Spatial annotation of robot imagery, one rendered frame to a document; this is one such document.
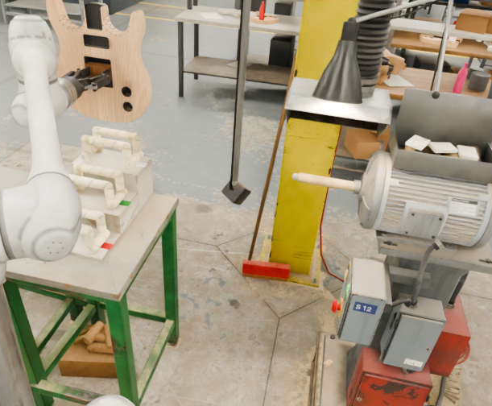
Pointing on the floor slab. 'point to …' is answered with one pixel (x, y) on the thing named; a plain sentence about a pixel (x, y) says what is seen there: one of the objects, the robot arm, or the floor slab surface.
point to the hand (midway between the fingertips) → (97, 72)
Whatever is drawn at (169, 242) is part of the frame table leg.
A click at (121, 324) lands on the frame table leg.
